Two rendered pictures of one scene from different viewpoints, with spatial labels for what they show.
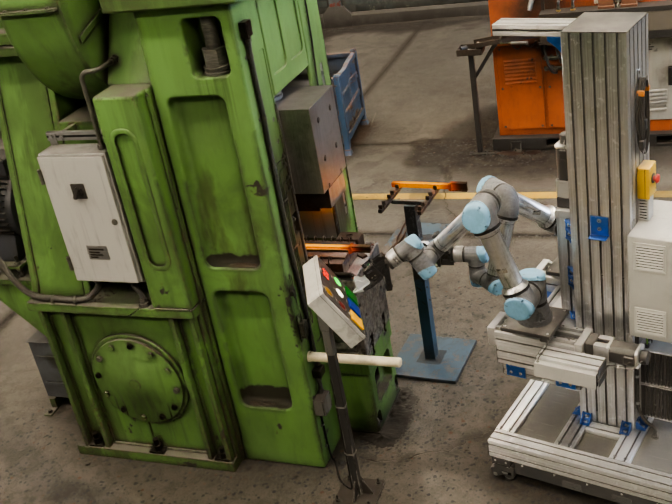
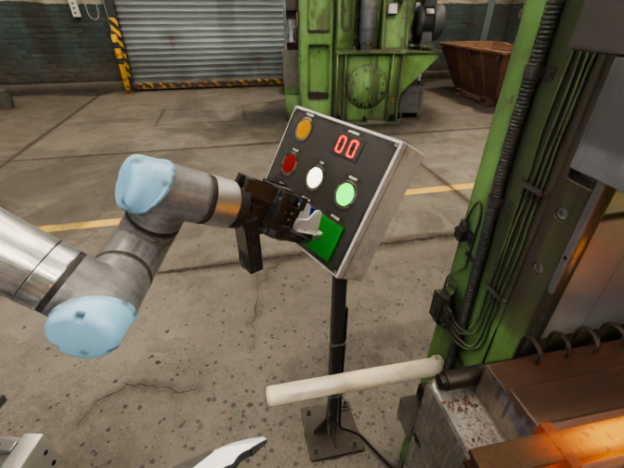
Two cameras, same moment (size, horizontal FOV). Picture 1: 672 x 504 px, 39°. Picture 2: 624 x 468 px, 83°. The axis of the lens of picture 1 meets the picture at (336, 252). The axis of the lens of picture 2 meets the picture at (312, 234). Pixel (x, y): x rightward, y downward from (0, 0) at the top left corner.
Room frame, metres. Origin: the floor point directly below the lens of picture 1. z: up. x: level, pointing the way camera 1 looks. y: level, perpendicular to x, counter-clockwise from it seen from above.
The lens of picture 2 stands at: (4.00, -0.40, 1.40)
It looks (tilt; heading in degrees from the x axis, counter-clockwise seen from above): 33 degrees down; 144
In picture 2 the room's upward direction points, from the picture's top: straight up
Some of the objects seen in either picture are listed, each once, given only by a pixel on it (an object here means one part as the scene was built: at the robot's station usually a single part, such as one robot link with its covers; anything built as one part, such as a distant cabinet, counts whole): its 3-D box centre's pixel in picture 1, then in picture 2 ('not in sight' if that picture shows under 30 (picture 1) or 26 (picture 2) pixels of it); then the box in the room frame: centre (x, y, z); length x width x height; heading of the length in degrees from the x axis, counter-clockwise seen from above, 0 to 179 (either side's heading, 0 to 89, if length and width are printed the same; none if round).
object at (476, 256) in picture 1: (475, 255); not in sight; (3.75, -0.62, 0.98); 0.11 x 0.08 x 0.09; 66
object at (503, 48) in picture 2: not in sight; (491, 72); (0.32, 6.15, 0.43); 1.89 x 1.20 x 0.85; 157
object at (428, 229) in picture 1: (416, 241); not in sight; (4.41, -0.42, 0.75); 0.40 x 0.30 x 0.02; 151
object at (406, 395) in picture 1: (386, 417); not in sight; (3.96, -0.10, 0.01); 0.58 x 0.39 x 0.01; 156
